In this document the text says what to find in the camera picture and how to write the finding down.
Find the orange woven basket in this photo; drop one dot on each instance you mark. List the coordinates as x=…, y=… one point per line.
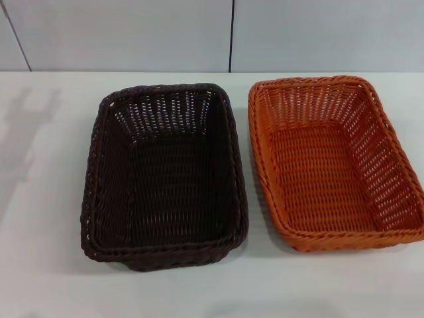
x=318, y=172

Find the dark brown woven basket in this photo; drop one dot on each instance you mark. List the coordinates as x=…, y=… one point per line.
x=172, y=185

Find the black vertical wall strip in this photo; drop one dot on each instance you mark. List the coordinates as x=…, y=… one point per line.
x=231, y=36

